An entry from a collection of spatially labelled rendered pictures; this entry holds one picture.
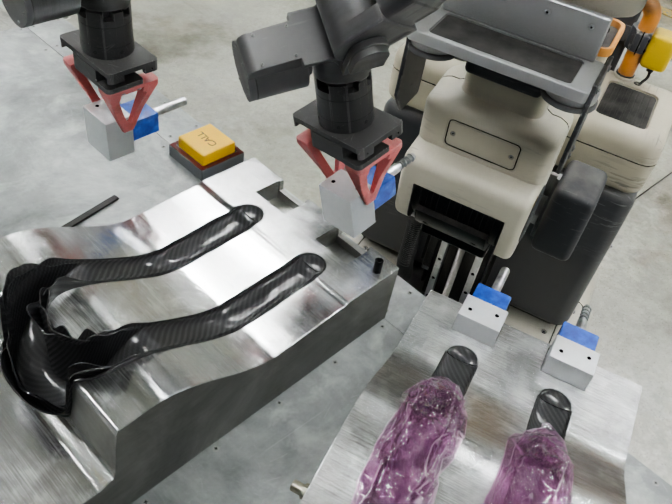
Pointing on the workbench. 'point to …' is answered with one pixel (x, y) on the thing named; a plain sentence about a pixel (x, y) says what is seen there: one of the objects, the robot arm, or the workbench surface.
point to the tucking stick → (91, 211)
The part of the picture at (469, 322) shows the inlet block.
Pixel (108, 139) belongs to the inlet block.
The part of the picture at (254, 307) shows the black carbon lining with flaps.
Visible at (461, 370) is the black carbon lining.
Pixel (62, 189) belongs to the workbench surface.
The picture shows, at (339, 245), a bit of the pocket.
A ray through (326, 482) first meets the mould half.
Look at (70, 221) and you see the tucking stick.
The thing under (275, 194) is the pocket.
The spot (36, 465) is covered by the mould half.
